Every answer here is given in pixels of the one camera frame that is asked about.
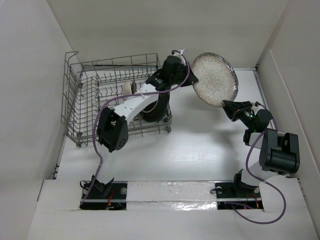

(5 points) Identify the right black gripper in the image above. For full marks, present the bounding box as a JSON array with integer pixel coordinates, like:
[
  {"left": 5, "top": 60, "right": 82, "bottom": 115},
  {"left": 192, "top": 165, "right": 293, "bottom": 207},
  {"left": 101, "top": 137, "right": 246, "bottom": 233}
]
[{"left": 220, "top": 98, "right": 255, "bottom": 130}]

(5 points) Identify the speckled round plate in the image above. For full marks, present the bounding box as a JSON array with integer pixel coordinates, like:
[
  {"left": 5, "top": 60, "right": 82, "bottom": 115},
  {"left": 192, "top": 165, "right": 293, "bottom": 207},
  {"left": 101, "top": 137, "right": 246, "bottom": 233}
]
[{"left": 191, "top": 52, "right": 239, "bottom": 108}]

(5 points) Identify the cream plate brown rim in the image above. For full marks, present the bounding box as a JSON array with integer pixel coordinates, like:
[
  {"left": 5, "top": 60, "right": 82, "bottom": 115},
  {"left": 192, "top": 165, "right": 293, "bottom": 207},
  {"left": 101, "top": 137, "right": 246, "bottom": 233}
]
[{"left": 140, "top": 93, "right": 170, "bottom": 123}]

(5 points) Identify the cream divided dish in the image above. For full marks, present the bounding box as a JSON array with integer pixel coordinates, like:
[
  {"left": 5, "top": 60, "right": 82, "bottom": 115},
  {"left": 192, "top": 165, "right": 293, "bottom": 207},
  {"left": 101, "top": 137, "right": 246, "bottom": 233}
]
[{"left": 122, "top": 81, "right": 132, "bottom": 95}]

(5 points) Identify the grey deer pattern plate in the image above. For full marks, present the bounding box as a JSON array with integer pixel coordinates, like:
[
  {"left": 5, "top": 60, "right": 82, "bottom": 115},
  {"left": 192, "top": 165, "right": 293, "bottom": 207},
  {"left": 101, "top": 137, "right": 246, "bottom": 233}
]
[{"left": 131, "top": 81, "right": 137, "bottom": 94}]

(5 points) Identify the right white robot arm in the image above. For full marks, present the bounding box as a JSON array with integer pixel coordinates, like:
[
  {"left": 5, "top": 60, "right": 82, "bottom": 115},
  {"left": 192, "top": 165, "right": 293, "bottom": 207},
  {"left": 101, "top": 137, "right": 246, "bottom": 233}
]
[{"left": 223, "top": 100, "right": 300, "bottom": 197}]

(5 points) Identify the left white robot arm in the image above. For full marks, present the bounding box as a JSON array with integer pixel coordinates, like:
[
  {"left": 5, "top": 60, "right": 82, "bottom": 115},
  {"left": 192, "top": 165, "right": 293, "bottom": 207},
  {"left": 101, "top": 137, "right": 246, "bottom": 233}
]
[{"left": 92, "top": 50, "right": 198, "bottom": 167}]

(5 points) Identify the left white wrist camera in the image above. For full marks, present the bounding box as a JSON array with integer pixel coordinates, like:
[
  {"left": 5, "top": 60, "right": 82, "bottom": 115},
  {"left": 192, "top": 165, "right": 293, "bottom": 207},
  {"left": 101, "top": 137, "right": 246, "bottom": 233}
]
[{"left": 171, "top": 48, "right": 187, "bottom": 66}]

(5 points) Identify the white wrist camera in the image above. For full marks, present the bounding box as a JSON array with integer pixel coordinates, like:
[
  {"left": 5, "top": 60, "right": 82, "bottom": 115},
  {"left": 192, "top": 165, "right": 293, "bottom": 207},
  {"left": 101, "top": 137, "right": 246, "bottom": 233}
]
[
  {"left": 251, "top": 101, "right": 261, "bottom": 114},
  {"left": 171, "top": 48, "right": 187, "bottom": 66}
]

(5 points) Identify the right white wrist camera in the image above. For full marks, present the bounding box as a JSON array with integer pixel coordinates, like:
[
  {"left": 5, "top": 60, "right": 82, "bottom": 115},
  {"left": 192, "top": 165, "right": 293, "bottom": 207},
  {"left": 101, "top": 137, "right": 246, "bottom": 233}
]
[{"left": 251, "top": 101, "right": 261, "bottom": 114}]

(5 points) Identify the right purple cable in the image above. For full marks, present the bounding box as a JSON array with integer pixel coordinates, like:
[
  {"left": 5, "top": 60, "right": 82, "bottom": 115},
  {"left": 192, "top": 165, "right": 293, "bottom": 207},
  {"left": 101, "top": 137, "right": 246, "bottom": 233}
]
[{"left": 231, "top": 101, "right": 287, "bottom": 224}]

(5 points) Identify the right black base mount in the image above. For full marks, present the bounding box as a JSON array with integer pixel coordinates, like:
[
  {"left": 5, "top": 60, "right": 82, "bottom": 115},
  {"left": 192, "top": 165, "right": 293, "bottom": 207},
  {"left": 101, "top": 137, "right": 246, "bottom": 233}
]
[{"left": 210, "top": 170, "right": 264, "bottom": 210}]

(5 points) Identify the grey wire dish rack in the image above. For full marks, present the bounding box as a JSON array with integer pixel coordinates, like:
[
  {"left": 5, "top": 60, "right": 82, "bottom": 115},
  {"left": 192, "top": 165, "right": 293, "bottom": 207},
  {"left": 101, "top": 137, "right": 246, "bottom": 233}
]
[{"left": 60, "top": 51, "right": 161, "bottom": 148}]

